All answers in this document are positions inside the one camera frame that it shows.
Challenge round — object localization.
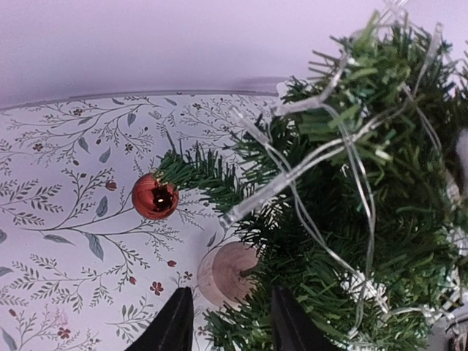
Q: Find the small green christmas tree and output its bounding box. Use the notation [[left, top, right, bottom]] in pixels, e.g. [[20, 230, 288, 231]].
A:
[[159, 15, 467, 350]]

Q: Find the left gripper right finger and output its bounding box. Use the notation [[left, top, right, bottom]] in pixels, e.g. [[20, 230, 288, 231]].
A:
[[271, 287, 340, 351]]

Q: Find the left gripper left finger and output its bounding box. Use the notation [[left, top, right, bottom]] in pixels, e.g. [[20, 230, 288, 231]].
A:
[[126, 287, 195, 351]]

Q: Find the red ball ornament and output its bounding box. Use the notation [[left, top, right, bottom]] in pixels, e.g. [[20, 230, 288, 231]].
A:
[[132, 173, 179, 220]]

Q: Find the clear led light string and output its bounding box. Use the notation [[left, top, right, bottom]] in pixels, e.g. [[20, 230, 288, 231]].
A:
[[221, 0, 468, 344]]

